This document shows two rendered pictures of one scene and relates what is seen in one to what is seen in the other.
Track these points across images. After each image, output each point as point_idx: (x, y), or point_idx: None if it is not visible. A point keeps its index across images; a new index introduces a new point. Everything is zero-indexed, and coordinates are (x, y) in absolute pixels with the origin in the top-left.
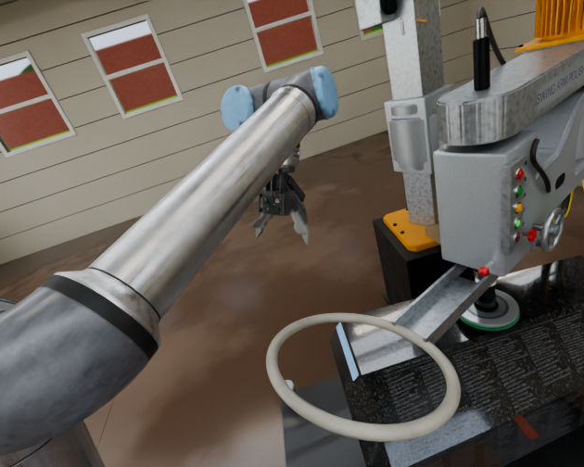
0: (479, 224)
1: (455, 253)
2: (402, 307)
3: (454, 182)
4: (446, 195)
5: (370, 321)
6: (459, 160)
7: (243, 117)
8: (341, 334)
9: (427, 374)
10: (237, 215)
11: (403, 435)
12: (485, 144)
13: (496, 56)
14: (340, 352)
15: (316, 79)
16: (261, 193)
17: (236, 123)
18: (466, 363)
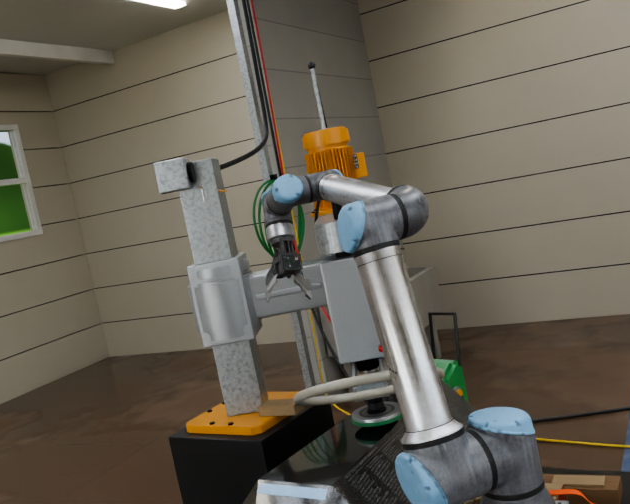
0: (366, 313)
1: (351, 351)
2: (309, 448)
3: (341, 283)
4: (336, 297)
5: (337, 397)
6: (343, 265)
7: (298, 190)
8: (272, 489)
9: (375, 470)
10: None
11: (438, 369)
12: (352, 254)
13: (316, 211)
14: (285, 501)
15: (340, 173)
16: (283, 254)
17: (293, 194)
18: (393, 454)
